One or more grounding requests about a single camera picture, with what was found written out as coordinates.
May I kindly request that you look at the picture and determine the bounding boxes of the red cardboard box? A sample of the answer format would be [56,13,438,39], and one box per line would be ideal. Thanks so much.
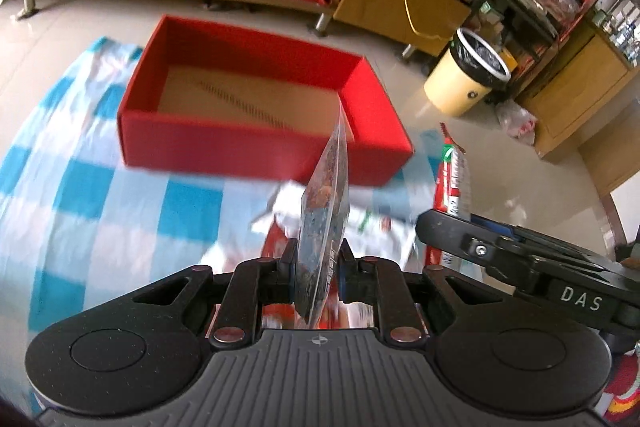
[117,14,416,188]

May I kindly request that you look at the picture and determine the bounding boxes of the blue checked cloth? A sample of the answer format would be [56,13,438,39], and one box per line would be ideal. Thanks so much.
[0,36,446,413]

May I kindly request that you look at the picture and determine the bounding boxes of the red stick snack packet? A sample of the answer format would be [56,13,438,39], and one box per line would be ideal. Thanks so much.
[431,122,475,268]

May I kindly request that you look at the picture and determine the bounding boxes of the green white snack packet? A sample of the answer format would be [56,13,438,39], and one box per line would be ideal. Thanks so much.
[347,204,418,260]

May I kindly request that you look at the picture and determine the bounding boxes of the wooden side cabinet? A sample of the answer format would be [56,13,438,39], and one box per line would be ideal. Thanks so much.
[515,24,640,198]

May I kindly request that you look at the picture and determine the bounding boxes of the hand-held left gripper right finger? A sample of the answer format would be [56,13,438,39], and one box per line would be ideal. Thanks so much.
[337,242,507,344]

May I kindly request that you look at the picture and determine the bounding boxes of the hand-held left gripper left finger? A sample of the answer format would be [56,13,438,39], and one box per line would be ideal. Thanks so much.
[132,239,301,350]

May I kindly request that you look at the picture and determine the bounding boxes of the white plastic bag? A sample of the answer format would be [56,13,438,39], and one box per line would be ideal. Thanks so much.
[494,99,540,146]

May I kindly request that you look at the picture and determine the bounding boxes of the clear printed snack packet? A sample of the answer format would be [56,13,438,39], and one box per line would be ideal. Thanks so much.
[292,99,352,328]

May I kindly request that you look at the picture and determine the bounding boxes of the yellow trash bin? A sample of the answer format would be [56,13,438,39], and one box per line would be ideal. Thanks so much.
[424,27,512,118]

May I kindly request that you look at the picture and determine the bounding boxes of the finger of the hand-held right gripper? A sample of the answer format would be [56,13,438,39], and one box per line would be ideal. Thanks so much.
[471,213,609,271]
[416,209,531,280]

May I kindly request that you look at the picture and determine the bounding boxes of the red gummy packet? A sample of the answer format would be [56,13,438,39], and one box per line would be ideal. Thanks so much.
[261,219,301,260]

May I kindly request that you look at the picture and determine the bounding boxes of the person's red clothing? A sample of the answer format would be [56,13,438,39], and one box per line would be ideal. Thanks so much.
[602,342,640,427]

